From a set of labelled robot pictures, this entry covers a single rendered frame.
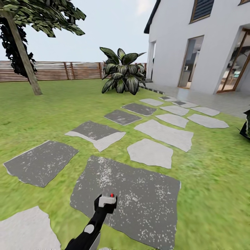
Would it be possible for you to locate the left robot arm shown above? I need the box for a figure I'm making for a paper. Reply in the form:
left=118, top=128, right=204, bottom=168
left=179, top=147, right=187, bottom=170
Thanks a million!
left=65, top=195, right=117, bottom=250

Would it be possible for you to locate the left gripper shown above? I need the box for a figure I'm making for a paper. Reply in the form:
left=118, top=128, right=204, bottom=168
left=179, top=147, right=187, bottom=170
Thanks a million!
left=94, top=195, right=117, bottom=219

